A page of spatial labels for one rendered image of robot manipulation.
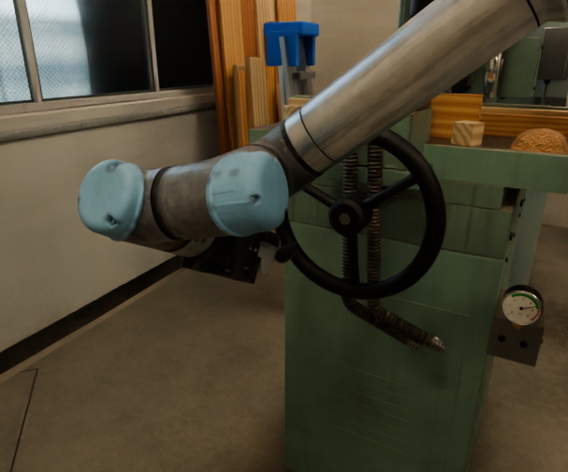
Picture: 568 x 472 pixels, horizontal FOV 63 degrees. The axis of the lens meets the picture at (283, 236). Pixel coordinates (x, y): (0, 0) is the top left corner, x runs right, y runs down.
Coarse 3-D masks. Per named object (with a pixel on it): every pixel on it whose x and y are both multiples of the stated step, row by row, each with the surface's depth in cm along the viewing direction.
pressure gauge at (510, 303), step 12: (516, 288) 76; (528, 288) 76; (504, 300) 77; (516, 300) 76; (528, 300) 75; (540, 300) 75; (504, 312) 78; (516, 312) 77; (528, 312) 76; (540, 312) 74; (516, 324) 77; (528, 324) 76
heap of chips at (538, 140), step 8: (536, 128) 80; (544, 128) 79; (520, 136) 79; (528, 136) 77; (536, 136) 76; (544, 136) 76; (552, 136) 75; (560, 136) 76; (512, 144) 79; (520, 144) 76; (528, 144) 76; (536, 144) 75; (544, 144) 75; (552, 144) 74; (560, 144) 74; (544, 152) 74; (552, 152) 74; (560, 152) 74
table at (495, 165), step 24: (432, 144) 81; (504, 144) 81; (336, 168) 81; (360, 168) 79; (432, 168) 82; (456, 168) 80; (480, 168) 78; (504, 168) 76; (528, 168) 75; (552, 168) 73; (552, 192) 74
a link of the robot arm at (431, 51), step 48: (480, 0) 39; (528, 0) 38; (384, 48) 44; (432, 48) 41; (480, 48) 41; (336, 96) 47; (384, 96) 45; (432, 96) 45; (288, 144) 50; (336, 144) 48; (288, 192) 51
